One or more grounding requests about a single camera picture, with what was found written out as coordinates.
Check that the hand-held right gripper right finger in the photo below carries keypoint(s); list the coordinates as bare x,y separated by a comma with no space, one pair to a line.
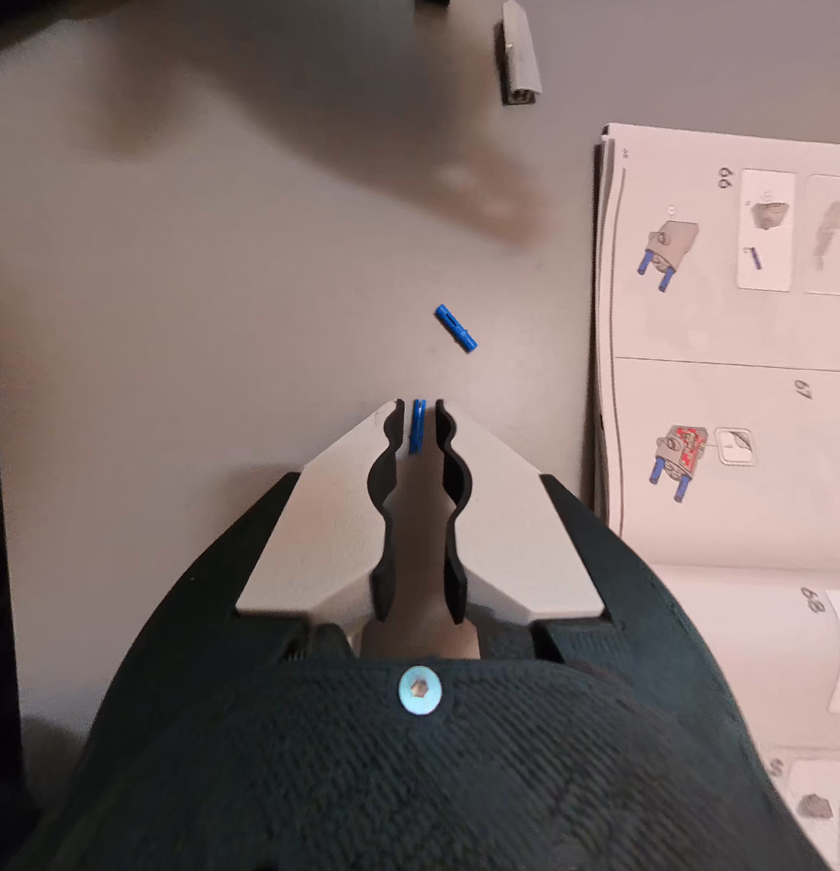
529,537

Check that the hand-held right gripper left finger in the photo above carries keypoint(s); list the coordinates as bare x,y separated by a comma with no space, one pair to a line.
318,537

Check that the blue toy pin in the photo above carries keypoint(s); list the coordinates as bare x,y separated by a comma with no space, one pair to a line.
455,328
417,425

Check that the white instruction booklet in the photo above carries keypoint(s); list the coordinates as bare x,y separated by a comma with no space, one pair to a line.
719,408

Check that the grey toy brick piece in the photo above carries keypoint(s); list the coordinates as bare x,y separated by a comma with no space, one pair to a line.
521,54

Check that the grey desk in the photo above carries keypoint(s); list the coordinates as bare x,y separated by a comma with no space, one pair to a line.
188,306

